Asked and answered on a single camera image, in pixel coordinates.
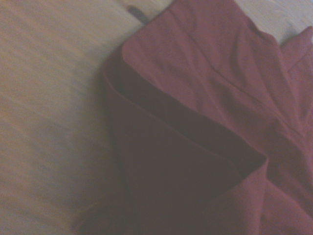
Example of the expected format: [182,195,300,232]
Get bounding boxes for rust red shorts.
[73,0,313,235]

